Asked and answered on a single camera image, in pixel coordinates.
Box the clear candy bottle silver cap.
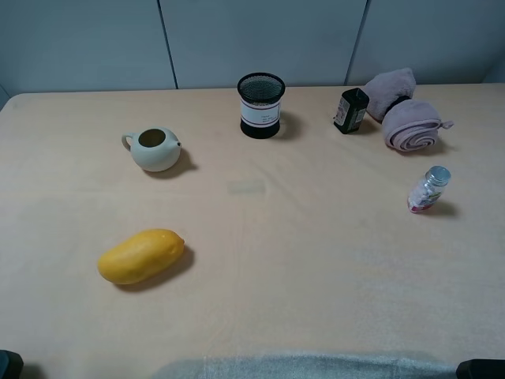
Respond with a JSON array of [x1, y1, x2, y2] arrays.
[[407, 166, 451, 213]]

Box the black mesh pen holder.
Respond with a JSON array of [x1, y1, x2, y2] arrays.
[[237, 72, 286, 139]]

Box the white ceramic teapot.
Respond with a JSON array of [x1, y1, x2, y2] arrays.
[[122, 127, 182, 173]]

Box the yellow mango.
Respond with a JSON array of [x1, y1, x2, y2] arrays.
[[97, 229, 185, 285]]

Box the dark green box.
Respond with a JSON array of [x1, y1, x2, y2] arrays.
[[333, 88, 369, 134]]

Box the rolled pink towel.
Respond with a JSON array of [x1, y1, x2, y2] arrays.
[[363, 68, 454, 152]]

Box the grey cloth at bottom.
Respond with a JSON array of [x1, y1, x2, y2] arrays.
[[152, 351, 457, 378]]

